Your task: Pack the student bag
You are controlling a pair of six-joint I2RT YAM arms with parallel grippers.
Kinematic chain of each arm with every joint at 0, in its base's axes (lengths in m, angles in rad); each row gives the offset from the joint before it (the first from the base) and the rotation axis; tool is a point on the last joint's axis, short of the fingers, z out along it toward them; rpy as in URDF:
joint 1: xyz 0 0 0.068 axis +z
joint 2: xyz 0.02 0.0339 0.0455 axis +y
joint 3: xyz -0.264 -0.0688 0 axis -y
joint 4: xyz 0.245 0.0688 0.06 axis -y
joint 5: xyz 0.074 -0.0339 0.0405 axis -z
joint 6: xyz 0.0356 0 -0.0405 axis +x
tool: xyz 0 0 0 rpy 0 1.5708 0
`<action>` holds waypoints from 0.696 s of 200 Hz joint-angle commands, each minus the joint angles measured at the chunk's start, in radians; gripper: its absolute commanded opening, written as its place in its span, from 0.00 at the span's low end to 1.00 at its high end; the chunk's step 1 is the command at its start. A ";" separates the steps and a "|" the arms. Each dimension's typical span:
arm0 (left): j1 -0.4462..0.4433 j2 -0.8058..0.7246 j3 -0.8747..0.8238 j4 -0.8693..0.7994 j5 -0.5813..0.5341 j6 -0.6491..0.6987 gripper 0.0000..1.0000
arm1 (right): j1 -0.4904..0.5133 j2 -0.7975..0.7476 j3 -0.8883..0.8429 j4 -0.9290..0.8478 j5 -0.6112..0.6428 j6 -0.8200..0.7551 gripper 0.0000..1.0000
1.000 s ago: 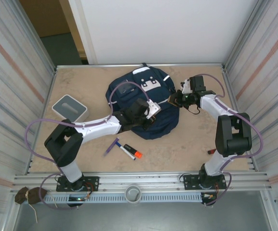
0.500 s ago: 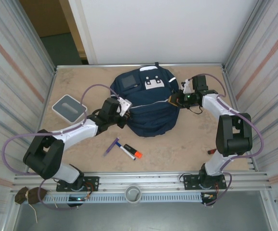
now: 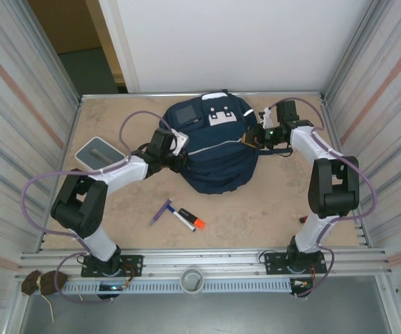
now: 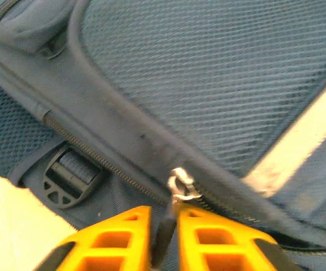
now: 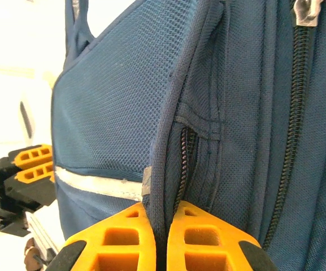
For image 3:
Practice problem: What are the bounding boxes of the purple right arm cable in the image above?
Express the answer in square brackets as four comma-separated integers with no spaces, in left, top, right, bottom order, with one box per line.
[268,97,379,299]

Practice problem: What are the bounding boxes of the slotted grey cable duct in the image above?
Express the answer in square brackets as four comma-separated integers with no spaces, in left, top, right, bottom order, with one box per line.
[60,278,293,295]

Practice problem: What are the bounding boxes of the grey white box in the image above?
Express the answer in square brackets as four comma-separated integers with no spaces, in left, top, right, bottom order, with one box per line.
[74,136,125,172]

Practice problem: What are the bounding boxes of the grey round cup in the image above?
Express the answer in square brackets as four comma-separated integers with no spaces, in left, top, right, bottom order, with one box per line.
[179,267,205,296]

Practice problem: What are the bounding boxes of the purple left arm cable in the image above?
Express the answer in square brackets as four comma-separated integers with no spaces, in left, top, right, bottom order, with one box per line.
[21,110,173,304]

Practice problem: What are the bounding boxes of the brown cloth bundle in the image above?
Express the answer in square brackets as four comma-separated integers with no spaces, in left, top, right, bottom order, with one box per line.
[21,269,69,296]

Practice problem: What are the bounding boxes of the navy blue backpack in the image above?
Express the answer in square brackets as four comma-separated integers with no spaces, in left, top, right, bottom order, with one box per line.
[161,89,293,196]

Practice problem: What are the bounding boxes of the brown wooden door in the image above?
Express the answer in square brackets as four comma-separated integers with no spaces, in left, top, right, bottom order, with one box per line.
[28,0,104,55]

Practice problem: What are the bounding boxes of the beige string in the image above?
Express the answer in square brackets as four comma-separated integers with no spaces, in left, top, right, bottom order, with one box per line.
[41,294,56,323]

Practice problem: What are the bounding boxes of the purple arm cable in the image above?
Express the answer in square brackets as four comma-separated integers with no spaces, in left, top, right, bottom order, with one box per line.
[21,110,173,304]
[268,97,379,299]

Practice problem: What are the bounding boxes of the orange black highlighter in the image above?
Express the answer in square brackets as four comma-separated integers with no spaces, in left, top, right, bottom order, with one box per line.
[179,206,206,229]

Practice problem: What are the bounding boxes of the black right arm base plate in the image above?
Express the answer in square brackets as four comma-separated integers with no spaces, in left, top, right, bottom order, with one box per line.
[264,250,327,276]

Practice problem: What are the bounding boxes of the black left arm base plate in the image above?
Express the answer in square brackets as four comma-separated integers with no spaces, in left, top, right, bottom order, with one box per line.
[80,255,144,278]

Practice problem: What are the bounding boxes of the blue white marker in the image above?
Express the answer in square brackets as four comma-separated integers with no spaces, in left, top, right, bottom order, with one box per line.
[170,204,198,231]

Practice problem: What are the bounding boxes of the aluminium frame rail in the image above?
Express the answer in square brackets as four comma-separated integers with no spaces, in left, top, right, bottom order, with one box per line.
[18,247,392,278]

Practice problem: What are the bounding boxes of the purple pen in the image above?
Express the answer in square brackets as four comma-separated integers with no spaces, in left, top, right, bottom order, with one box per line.
[150,198,173,225]

